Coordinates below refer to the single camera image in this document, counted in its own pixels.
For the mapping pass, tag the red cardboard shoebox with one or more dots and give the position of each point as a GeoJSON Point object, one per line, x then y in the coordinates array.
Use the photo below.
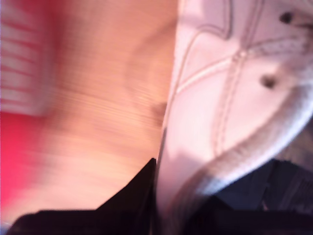
{"type": "Point", "coordinates": [17, 147]}

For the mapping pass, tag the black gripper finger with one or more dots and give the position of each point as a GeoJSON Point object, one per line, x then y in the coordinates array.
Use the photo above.
{"type": "Point", "coordinates": [220, 220]}
{"type": "Point", "coordinates": [137, 208]}

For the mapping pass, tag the white leather sneaker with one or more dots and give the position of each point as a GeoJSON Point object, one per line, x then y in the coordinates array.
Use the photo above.
{"type": "Point", "coordinates": [207, 98]}

